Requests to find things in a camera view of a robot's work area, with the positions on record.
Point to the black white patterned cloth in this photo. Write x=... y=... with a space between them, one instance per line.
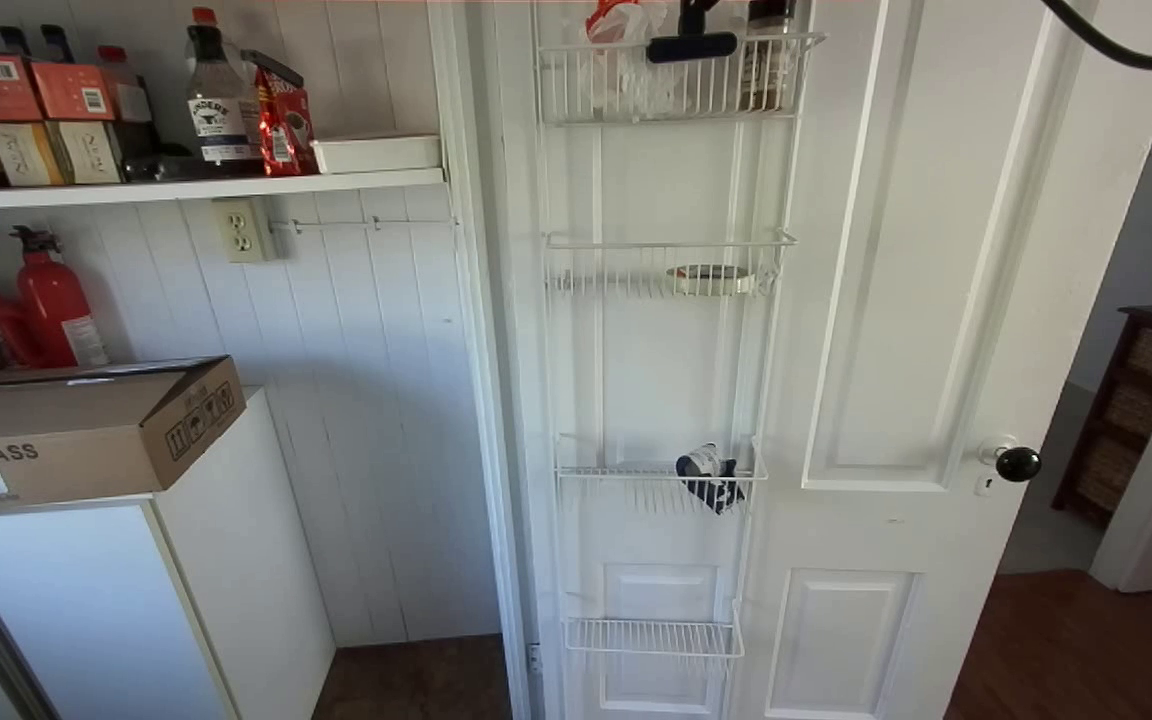
x=708 y=474

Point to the white panel door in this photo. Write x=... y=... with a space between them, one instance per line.
x=958 y=183

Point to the white flat box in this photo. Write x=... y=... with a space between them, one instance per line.
x=379 y=154

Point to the red snack bag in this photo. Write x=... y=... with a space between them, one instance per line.
x=283 y=116

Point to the dark sauce bottle red cap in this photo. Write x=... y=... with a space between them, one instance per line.
x=217 y=102

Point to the black door knob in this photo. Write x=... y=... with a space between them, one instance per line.
x=1016 y=464

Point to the white cabinet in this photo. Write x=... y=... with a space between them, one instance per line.
x=183 y=604

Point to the dark bottle beside boxes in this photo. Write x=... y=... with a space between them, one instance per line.
x=138 y=120

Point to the red fire extinguisher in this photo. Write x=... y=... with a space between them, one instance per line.
x=56 y=300

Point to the brown cardboard box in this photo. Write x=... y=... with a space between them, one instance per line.
x=110 y=430

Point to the red box right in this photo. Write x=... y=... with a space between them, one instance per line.
x=81 y=108

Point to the red box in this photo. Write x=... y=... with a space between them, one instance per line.
x=25 y=143
x=81 y=108

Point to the dark wooden dresser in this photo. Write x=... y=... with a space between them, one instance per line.
x=1116 y=426

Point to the red box left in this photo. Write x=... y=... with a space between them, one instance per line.
x=25 y=143

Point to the white wire door rack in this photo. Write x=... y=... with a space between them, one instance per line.
x=659 y=275

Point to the electrical wall outlet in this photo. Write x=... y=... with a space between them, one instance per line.
x=245 y=229

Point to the white wall shelf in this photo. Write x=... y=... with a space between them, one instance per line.
x=215 y=189

